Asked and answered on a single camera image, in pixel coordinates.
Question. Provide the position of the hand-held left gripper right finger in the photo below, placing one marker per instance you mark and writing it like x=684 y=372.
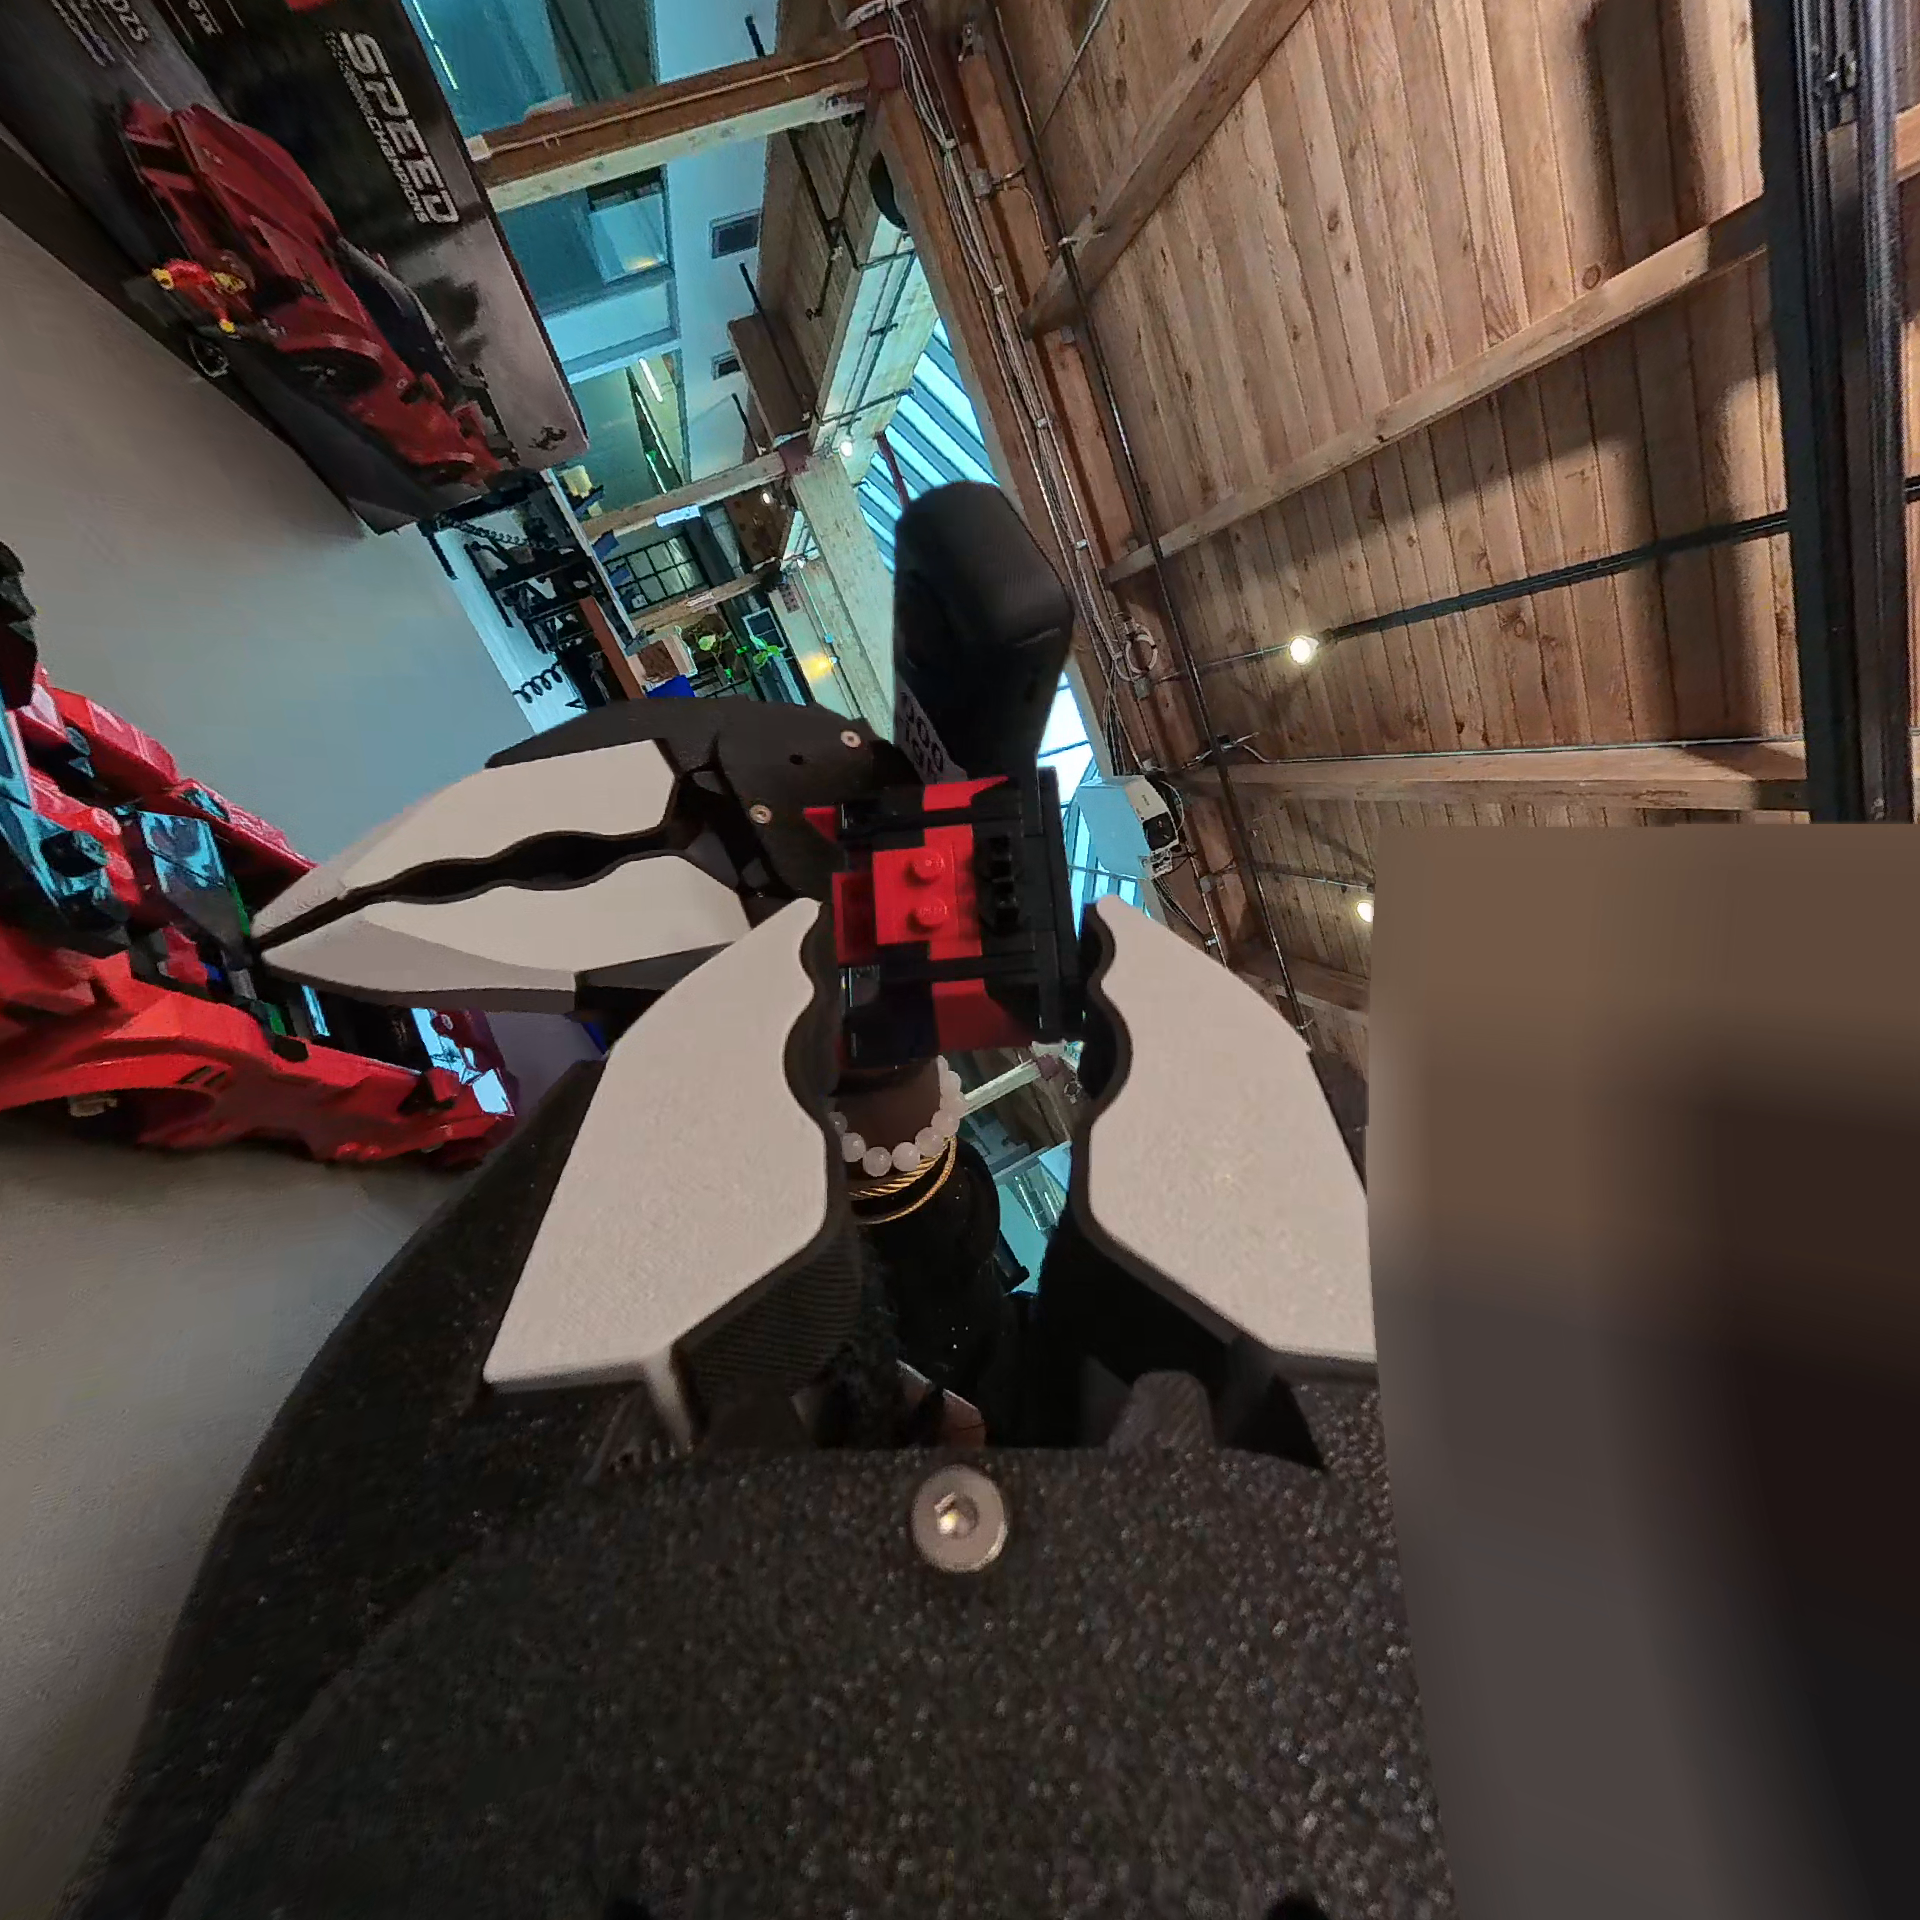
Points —
x=1230 y=1171

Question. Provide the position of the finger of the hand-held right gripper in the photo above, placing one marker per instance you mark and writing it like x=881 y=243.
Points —
x=524 y=938
x=511 y=810

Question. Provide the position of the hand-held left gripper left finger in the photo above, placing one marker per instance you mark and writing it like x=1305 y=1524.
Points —
x=676 y=1202

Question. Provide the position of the red black lego module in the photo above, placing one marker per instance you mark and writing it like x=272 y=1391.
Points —
x=945 y=902

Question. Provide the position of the red lego car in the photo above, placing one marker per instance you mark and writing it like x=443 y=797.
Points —
x=149 y=975

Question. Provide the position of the lego car box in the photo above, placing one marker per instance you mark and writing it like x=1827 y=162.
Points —
x=300 y=226

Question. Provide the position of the person's right hand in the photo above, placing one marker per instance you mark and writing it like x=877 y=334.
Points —
x=896 y=1093

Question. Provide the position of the person's left hand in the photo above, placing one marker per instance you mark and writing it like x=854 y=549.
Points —
x=945 y=1418

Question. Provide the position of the green hanging plant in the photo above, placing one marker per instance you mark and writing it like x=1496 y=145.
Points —
x=735 y=645

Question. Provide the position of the brown braided band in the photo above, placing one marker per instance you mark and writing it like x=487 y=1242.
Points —
x=909 y=1194

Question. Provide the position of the white security camera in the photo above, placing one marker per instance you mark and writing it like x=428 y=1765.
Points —
x=1152 y=820

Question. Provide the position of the black metal frame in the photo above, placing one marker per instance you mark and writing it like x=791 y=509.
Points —
x=1830 y=377

